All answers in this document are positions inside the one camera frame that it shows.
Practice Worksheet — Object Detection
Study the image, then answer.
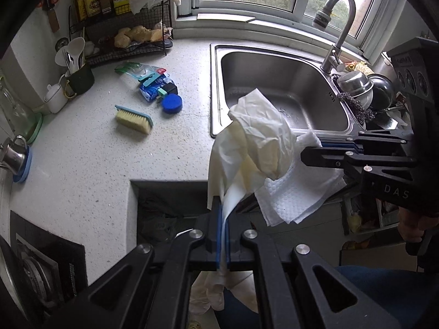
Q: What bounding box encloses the black wok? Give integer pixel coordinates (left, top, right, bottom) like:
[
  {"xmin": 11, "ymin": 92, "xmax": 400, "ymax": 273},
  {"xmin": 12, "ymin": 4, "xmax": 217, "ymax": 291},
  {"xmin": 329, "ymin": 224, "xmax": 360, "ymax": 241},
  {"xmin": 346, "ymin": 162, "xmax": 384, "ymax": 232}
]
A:
[{"xmin": 368, "ymin": 73, "xmax": 396, "ymax": 111}]

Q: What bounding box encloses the yellow cloth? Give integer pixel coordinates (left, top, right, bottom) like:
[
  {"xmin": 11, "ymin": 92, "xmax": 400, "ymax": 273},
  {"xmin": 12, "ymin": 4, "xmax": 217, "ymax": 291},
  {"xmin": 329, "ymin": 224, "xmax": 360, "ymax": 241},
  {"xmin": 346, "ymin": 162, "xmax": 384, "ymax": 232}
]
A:
[{"xmin": 345, "ymin": 61, "xmax": 369, "ymax": 75}]

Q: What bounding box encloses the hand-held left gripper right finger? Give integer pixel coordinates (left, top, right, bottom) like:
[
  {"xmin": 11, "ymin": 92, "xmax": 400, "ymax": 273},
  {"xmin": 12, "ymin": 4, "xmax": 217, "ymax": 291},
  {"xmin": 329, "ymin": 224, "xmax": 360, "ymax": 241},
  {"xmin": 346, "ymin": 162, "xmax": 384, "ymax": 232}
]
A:
[{"xmin": 224, "ymin": 212, "xmax": 402, "ymax": 329}]

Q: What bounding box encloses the black wire rack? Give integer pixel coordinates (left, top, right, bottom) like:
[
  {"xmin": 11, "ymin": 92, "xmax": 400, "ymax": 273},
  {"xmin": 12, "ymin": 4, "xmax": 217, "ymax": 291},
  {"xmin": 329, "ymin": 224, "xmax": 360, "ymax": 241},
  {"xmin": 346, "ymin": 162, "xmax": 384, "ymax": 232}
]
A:
[{"xmin": 69, "ymin": 0, "xmax": 174, "ymax": 68}]

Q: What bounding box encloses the blue packet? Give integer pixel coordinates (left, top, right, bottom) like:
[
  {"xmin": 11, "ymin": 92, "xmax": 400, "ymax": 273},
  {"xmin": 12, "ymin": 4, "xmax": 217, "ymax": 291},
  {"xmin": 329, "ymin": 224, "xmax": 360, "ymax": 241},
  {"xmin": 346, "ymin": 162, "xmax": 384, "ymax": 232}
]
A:
[{"xmin": 139, "ymin": 79, "xmax": 166, "ymax": 103}]

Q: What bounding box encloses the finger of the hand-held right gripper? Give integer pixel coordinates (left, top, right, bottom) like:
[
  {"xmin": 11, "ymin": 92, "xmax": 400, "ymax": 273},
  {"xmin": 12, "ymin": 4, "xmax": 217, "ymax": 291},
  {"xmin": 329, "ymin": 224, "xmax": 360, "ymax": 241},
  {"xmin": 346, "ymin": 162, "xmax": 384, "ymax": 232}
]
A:
[
  {"xmin": 320, "ymin": 129, "xmax": 416, "ymax": 154},
  {"xmin": 301, "ymin": 146, "xmax": 418, "ymax": 179}
]

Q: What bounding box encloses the green dish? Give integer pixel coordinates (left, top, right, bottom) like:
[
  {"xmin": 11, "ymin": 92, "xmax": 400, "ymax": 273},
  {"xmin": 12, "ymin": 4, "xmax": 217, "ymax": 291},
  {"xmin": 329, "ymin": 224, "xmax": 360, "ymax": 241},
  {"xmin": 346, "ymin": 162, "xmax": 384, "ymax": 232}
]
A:
[{"xmin": 26, "ymin": 112, "xmax": 44, "ymax": 144}]

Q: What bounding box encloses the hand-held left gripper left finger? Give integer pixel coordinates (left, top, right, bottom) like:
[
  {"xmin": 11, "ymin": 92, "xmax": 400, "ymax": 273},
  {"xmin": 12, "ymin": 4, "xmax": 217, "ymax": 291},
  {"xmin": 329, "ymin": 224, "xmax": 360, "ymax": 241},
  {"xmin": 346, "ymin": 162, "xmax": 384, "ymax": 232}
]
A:
[{"xmin": 44, "ymin": 195, "xmax": 222, "ymax": 329}]

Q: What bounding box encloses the scrub brush with yellow bristles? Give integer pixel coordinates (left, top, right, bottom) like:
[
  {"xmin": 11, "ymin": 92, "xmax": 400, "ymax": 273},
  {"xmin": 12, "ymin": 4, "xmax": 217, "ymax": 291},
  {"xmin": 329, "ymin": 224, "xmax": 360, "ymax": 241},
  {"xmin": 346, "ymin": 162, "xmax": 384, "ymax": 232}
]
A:
[{"xmin": 114, "ymin": 105, "xmax": 154, "ymax": 134}]

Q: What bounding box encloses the ginger root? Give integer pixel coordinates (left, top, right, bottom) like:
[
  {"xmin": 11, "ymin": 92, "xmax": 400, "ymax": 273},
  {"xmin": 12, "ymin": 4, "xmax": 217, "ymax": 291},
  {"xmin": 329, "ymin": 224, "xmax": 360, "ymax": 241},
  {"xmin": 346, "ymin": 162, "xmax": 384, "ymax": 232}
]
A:
[
  {"xmin": 125, "ymin": 25, "xmax": 162, "ymax": 44},
  {"xmin": 114, "ymin": 27, "xmax": 132, "ymax": 49}
]

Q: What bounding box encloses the window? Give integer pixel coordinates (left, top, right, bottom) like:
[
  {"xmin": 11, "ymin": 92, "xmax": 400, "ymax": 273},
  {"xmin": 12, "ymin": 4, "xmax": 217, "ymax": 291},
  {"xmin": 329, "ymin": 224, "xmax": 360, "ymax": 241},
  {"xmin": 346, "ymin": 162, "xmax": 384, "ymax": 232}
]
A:
[{"xmin": 171, "ymin": 0, "xmax": 390, "ymax": 43}]

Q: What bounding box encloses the steel wool scrubber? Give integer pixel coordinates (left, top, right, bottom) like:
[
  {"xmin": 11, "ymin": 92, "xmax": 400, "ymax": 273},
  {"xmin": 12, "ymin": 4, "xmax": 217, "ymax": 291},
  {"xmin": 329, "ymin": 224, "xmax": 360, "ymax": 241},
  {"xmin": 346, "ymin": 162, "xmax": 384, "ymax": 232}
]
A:
[{"xmin": 338, "ymin": 92, "xmax": 376, "ymax": 123}]

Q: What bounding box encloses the steel faucet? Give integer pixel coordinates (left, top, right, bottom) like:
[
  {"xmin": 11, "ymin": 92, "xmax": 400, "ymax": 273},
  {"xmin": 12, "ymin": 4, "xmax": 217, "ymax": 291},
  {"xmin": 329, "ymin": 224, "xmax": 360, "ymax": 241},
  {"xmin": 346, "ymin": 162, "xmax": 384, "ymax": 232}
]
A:
[{"xmin": 312, "ymin": 0, "xmax": 357, "ymax": 75}]

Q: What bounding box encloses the green clear plastic package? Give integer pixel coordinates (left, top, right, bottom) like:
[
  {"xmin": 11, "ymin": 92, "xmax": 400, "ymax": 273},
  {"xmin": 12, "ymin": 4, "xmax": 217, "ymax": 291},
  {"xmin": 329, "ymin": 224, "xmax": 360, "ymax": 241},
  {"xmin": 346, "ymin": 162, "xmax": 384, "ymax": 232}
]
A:
[{"xmin": 114, "ymin": 62, "xmax": 169, "ymax": 80}]

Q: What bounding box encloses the white ceramic jar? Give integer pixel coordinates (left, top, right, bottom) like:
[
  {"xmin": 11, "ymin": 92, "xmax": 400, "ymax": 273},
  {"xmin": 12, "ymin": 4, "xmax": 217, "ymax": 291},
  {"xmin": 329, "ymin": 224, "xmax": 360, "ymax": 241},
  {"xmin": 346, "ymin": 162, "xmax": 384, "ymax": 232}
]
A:
[{"xmin": 44, "ymin": 82, "xmax": 68, "ymax": 114}]

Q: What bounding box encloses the glass bottle with yellow lid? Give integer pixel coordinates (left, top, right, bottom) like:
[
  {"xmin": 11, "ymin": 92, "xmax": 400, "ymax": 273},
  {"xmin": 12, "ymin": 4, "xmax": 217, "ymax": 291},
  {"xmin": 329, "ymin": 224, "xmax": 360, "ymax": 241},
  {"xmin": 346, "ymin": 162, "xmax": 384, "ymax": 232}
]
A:
[{"xmin": 0, "ymin": 73, "xmax": 35, "ymax": 138}]

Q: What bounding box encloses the person's right hand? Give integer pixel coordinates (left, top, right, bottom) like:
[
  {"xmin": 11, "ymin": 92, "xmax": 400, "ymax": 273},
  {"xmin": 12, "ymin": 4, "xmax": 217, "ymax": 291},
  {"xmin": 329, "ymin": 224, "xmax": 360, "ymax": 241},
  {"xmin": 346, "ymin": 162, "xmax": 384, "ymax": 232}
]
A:
[{"xmin": 398, "ymin": 211, "xmax": 428, "ymax": 245}]

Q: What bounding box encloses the steel bowl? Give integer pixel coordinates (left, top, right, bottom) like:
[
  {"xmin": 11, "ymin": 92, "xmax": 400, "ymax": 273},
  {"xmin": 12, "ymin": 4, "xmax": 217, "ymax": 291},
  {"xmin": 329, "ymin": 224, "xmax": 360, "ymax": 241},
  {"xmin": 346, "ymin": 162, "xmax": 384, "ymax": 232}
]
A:
[{"xmin": 337, "ymin": 71, "xmax": 375, "ymax": 109}]

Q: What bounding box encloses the white rice paddle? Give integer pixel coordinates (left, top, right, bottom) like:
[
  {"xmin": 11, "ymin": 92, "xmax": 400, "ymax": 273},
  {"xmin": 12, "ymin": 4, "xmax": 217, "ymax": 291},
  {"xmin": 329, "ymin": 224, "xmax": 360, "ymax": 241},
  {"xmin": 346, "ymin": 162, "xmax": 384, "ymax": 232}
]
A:
[{"xmin": 67, "ymin": 37, "xmax": 86, "ymax": 70}]

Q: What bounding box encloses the stainless steel sink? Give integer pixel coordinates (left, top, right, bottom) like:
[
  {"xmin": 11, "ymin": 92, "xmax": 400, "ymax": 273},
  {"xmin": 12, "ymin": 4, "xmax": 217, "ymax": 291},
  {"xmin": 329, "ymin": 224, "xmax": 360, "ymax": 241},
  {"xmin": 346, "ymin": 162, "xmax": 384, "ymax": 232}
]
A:
[{"xmin": 210, "ymin": 43, "xmax": 361, "ymax": 138}]

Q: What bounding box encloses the dark green mug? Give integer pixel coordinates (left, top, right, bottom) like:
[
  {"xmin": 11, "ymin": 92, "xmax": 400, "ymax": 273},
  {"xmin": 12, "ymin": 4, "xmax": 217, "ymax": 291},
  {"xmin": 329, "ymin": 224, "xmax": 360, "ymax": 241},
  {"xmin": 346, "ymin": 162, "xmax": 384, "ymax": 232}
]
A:
[{"xmin": 64, "ymin": 63, "xmax": 95, "ymax": 95}]

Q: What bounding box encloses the black glass stove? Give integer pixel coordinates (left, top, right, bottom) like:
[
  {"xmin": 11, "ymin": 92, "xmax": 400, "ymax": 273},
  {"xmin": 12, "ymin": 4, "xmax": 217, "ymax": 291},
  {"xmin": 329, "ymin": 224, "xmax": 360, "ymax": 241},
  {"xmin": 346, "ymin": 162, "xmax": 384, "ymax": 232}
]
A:
[{"xmin": 0, "ymin": 211, "xmax": 86, "ymax": 317}]

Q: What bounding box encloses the small black box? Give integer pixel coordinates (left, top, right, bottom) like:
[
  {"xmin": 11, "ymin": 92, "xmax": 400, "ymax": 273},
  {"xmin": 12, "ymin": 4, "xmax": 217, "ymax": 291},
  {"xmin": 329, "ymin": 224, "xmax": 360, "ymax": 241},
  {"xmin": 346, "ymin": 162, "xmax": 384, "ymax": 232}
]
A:
[{"xmin": 158, "ymin": 81, "xmax": 179, "ymax": 97}]

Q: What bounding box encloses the teal plastic clip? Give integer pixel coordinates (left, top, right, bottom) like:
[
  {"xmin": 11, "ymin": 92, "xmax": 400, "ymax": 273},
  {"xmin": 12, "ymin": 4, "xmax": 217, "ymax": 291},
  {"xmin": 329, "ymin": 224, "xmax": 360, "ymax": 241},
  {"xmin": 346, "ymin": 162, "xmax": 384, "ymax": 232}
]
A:
[{"xmin": 139, "ymin": 69, "xmax": 168, "ymax": 85}]

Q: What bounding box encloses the blue dish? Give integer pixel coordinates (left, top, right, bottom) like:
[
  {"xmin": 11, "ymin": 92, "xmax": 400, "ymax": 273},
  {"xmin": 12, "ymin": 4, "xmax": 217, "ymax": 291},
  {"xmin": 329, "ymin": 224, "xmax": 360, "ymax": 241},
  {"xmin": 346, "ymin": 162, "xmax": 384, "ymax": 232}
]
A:
[{"xmin": 12, "ymin": 146, "xmax": 33, "ymax": 183}]

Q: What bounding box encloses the steel teapot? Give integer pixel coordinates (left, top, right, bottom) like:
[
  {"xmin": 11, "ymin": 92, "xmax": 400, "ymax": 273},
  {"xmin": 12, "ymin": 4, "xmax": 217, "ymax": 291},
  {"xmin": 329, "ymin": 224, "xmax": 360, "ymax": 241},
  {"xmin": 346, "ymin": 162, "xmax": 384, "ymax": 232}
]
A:
[{"xmin": 0, "ymin": 135, "xmax": 28, "ymax": 176}]

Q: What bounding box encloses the white paper towel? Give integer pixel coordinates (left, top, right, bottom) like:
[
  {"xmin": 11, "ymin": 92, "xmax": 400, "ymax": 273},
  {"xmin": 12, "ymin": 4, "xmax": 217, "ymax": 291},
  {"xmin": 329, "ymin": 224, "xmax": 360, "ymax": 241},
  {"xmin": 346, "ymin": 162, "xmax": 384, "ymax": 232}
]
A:
[{"xmin": 257, "ymin": 130, "xmax": 348, "ymax": 227}]

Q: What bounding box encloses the round blue lid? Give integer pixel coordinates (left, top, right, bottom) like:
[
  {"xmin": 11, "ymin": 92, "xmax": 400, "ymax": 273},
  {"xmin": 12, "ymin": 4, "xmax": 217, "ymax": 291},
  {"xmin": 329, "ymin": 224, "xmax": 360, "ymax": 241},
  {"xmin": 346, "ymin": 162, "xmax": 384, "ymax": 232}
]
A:
[{"xmin": 161, "ymin": 95, "xmax": 184, "ymax": 114}]

